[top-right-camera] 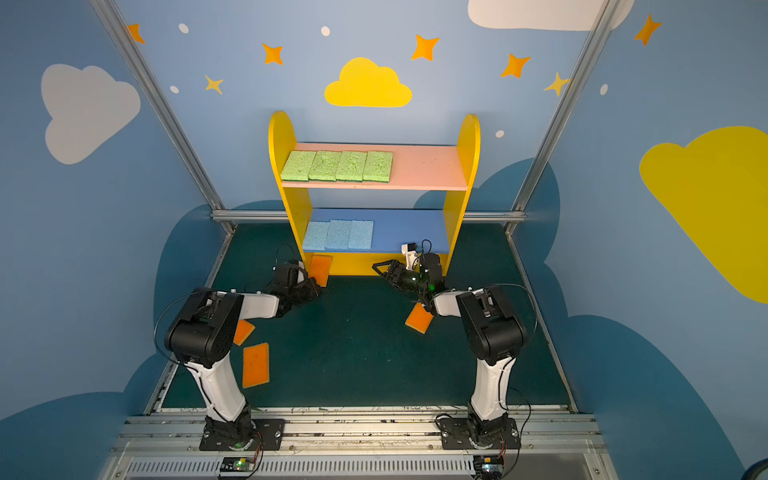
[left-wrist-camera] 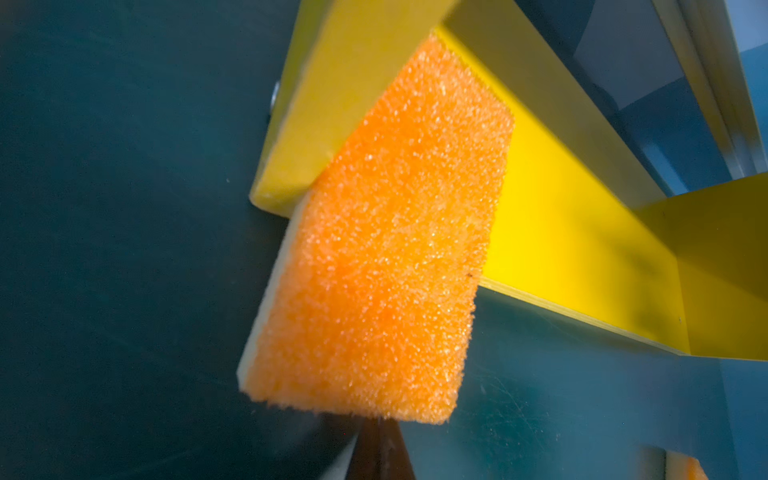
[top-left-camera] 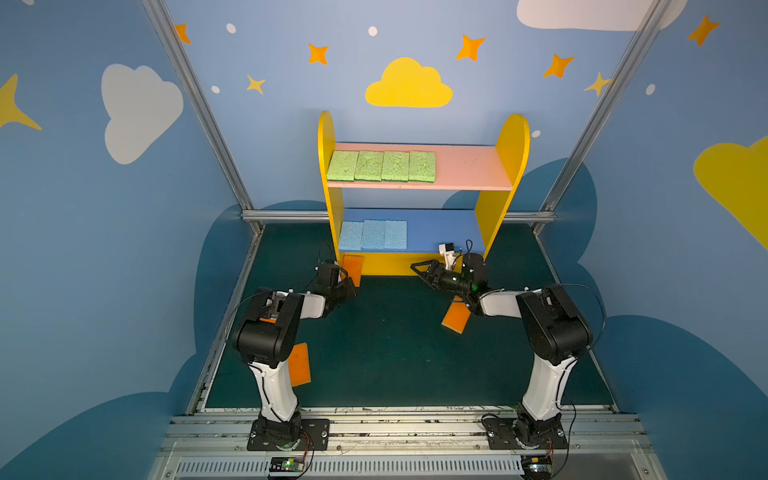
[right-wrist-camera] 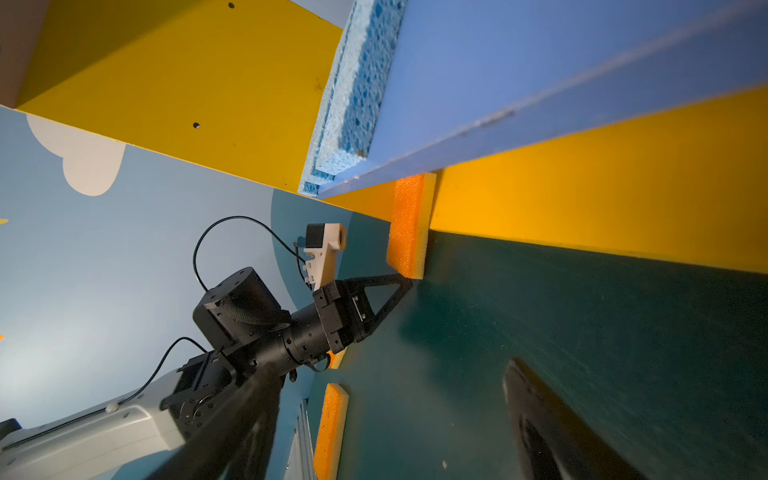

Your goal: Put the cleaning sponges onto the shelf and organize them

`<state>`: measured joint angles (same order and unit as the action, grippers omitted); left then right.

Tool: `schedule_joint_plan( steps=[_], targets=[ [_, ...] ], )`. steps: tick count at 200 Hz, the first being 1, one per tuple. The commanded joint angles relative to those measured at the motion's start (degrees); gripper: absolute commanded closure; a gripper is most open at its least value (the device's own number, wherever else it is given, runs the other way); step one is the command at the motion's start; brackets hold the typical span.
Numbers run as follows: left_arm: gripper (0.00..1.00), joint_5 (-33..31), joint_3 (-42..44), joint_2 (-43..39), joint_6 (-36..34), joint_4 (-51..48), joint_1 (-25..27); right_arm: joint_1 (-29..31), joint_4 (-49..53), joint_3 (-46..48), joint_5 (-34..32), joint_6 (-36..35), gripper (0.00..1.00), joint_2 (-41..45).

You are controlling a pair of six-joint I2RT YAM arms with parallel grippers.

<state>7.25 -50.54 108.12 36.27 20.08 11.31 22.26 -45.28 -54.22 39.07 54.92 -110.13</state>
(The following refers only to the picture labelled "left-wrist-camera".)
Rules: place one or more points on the orange sponge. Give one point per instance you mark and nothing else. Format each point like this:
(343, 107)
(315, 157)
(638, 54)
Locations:
(682, 467)
(369, 307)

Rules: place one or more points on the yellow shelf pink blue boards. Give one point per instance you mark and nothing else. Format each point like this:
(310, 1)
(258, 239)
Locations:
(684, 275)

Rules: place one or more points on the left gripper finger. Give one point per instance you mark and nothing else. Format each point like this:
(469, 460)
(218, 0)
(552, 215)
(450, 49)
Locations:
(380, 453)

